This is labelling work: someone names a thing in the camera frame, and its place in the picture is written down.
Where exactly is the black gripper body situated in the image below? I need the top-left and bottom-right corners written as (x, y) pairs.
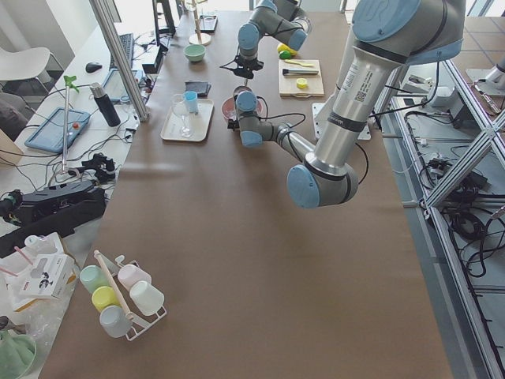
top-left (220, 54), bottom-right (264, 75)
top-left (227, 118), bottom-right (239, 130)

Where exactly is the stainless steel ice scoop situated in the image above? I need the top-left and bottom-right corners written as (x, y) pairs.
top-left (233, 78), bottom-right (252, 99)

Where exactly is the pink bowl of ice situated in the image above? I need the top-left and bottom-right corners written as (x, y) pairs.
top-left (221, 97), bottom-right (264, 121)

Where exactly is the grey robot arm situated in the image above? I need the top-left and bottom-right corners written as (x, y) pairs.
top-left (232, 1), bottom-right (466, 208)
top-left (220, 0), bottom-right (312, 79)

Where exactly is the light blue plastic cup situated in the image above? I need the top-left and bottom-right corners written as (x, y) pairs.
top-left (183, 91), bottom-right (199, 114)

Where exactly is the pink rack cup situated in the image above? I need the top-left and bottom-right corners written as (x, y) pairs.
top-left (118, 264), bottom-right (152, 291)

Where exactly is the white rack cup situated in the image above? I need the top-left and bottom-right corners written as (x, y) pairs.
top-left (129, 280), bottom-right (165, 316)

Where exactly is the pale green rack cup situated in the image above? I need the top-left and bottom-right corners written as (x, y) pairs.
top-left (79, 265), bottom-right (109, 295)

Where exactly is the yellow rack cup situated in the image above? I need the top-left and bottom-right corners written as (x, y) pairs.
top-left (92, 286), bottom-right (120, 313)

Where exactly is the grey blue rack cup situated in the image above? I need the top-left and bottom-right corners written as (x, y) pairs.
top-left (99, 305), bottom-right (133, 338)

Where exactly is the steel muddler black tip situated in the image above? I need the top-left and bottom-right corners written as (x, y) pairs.
top-left (282, 68), bottom-right (319, 76)

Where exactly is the green lime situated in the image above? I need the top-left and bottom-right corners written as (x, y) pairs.
top-left (279, 51), bottom-right (292, 60)

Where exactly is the lower yellow lemon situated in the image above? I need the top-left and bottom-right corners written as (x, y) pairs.
top-left (277, 43), bottom-right (290, 52)

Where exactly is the grey folded cloth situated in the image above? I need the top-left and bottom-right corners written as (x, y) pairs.
top-left (185, 81), bottom-right (211, 98)

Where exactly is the yellow plastic knife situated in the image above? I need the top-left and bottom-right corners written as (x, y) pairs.
top-left (284, 59), bottom-right (315, 67)

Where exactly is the pale green bowl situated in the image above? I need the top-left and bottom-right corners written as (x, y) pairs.
top-left (183, 44), bottom-right (206, 63)

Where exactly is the cream rabbit serving tray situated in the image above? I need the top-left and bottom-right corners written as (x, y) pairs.
top-left (160, 99), bottom-right (214, 142)

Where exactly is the bamboo cutting board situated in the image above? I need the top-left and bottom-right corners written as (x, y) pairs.
top-left (279, 59), bottom-right (324, 98)

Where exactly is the half lemon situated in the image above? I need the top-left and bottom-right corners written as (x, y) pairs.
top-left (296, 78), bottom-right (308, 88)

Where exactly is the wooden mug tree stand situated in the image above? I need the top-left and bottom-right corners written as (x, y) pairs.
top-left (185, 0), bottom-right (211, 46)

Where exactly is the clear wine glass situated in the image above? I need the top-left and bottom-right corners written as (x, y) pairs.
top-left (171, 94), bottom-right (193, 138)

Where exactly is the black keyboard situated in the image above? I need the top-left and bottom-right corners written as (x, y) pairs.
top-left (107, 33), bottom-right (136, 73)

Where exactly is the black water bottle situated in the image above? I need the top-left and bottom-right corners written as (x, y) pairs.
top-left (89, 82), bottom-right (121, 127)

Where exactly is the black computer mouse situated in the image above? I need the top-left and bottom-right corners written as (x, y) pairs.
top-left (85, 62), bottom-right (103, 73)

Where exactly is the blue tablet teach pendant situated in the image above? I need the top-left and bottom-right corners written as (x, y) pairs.
top-left (24, 107), bottom-right (91, 153)

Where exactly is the black equipment bag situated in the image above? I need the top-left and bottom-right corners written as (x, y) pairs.
top-left (1, 180), bottom-right (106, 258)

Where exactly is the white chair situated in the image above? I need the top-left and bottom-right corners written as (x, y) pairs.
top-left (1, 47), bottom-right (65, 94)

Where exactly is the white product box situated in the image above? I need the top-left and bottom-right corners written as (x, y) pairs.
top-left (20, 253), bottom-right (75, 299)

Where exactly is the black frame tray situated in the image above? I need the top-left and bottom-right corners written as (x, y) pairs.
top-left (199, 15), bottom-right (218, 34)

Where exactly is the aluminium frame post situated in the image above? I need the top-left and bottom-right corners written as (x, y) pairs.
top-left (89, 0), bottom-right (149, 122)

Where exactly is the white wire cup rack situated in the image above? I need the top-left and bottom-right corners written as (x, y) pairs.
top-left (94, 250), bottom-right (168, 341)

